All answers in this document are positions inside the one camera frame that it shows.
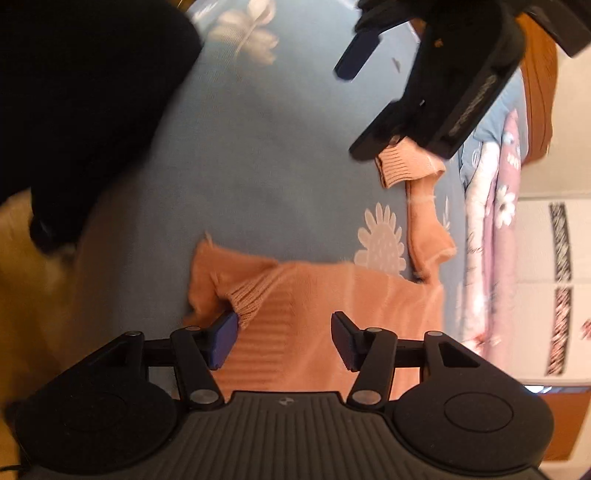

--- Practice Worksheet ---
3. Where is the orange knit sweater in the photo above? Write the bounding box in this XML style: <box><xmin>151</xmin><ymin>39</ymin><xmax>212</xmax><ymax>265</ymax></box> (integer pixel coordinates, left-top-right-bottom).
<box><xmin>182</xmin><ymin>138</ymin><xmax>459</xmax><ymax>403</ymax></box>

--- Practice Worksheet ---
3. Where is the wooden headboard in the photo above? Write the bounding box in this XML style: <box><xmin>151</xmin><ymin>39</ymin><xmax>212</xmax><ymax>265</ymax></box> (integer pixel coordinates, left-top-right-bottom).
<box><xmin>519</xmin><ymin>14</ymin><xmax>560</xmax><ymax>163</ymax></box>

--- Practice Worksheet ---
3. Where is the pink and lilac floral quilt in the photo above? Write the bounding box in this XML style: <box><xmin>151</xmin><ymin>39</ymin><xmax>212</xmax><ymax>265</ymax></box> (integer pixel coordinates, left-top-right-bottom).
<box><xmin>455</xmin><ymin>108</ymin><xmax>525</xmax><ymax>367</ymax></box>

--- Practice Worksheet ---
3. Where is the blue pillow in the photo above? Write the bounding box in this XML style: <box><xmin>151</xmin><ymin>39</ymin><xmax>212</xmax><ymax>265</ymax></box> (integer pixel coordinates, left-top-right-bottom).
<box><xmin>473</xmin><ymin>69</ymin><xmax>529</xmax><ymax>158</ymax></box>

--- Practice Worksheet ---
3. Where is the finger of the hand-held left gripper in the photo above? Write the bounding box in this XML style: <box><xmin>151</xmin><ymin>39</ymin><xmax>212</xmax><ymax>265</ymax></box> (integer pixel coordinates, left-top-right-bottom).
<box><xmin>349</xmin><ymin>99</ymin><xmax>419</xmax><ymax>161</ymax></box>
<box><xmin>334</xmin><ymin>0</ymin><xmax>417</xmax><ymax>82</ymax></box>

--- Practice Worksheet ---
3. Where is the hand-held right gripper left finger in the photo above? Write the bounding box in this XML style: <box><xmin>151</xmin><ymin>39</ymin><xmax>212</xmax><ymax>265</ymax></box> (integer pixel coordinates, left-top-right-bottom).
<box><xmin>87</xmin><ymin>310</ymin><xmax>241</xmax><ymax>411</ymax></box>

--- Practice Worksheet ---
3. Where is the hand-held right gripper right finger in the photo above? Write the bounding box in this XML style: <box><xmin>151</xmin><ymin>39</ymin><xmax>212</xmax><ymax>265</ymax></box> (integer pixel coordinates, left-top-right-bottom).
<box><xmin>331</xmin><ymin>311</ymin><xmax>482</xmax><ymax>410</ymax></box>

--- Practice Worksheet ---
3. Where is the person's black shoe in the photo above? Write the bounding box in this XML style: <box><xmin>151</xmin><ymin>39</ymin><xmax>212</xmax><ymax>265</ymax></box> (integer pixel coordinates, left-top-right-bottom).
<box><xmin>28</xmin><ymin>216</ymin><xmax>79</xmax><ymax>256</ymax></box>

